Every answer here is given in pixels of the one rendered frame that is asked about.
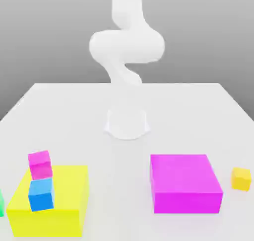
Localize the small green cube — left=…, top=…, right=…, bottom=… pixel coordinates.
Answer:
left=0, top=189, right=5, bottom=218

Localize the small magenta cube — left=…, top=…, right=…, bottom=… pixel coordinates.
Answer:
left=27, top=150, right=54, bottom=180

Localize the small yellow cube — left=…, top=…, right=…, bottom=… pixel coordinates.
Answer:
left=231, top=166, right=252, bottom=192

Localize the large magenta box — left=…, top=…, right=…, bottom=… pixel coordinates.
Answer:
left=149, top=154, right=224, bottom=214

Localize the large yellow box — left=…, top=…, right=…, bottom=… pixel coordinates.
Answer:
left=5, top=164, right=89, bottom=238

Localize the small blue cube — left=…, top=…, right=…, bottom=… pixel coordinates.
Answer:
left=28, top=177, right=55, bottom=212

